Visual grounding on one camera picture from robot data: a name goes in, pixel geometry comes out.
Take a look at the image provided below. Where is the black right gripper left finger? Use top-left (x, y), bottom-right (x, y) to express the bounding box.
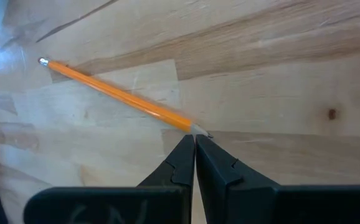
top-left (23, 134), bottom-right (196, 224)

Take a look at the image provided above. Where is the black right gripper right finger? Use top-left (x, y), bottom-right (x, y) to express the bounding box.
top-left (195, 134), bottom-right (360, 224)

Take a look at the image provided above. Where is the orange pencil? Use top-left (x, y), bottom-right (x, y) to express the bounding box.
top-left (38, 57), bottom-right (214, 139)

